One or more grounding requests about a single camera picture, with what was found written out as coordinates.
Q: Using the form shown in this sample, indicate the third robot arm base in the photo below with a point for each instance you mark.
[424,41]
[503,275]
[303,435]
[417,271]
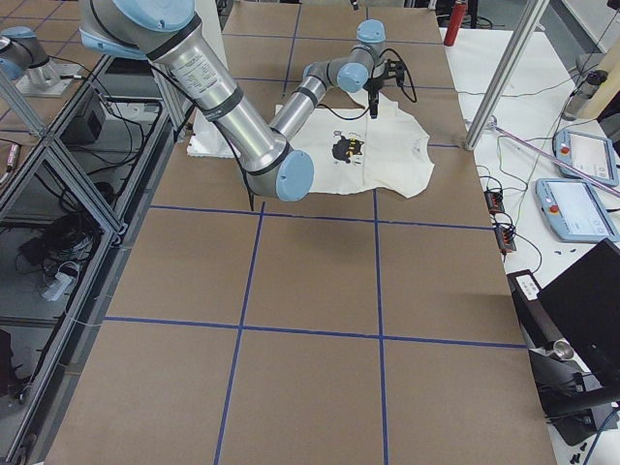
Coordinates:
[25,62]

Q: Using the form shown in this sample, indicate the red metal bottle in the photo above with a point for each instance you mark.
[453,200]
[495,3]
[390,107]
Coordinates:
[456,17]

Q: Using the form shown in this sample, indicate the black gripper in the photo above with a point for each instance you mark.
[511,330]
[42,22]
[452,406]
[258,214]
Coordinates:
[373,87]

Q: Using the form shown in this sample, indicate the cream long-sleeve cat shirt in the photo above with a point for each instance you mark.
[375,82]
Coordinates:
[346,151]

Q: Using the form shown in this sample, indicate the white reacher grabber stick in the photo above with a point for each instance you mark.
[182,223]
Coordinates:
[567,171]

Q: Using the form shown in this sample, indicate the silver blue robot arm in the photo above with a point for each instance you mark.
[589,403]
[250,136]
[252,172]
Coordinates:
[365,68]
[169,33]

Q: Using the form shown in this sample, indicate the blue teach pendant far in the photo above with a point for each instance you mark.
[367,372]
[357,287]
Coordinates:
[592,155]

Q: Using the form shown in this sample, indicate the grey aluminium frame post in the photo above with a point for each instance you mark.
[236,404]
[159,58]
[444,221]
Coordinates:
[519,40]

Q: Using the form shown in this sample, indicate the blue teach pendant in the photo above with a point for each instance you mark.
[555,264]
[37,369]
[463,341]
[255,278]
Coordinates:
[592,155]
[573,211]

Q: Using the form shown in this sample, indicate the black label box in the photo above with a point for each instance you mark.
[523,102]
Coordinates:
[529,309]

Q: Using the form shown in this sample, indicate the blue teach pendant near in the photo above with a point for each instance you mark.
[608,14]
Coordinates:
[573,211]

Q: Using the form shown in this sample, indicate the aluminium frame rack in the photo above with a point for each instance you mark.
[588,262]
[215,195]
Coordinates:
[79,164]

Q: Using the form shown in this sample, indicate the black monitor on stand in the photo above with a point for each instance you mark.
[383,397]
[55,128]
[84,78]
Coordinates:
[583,303]

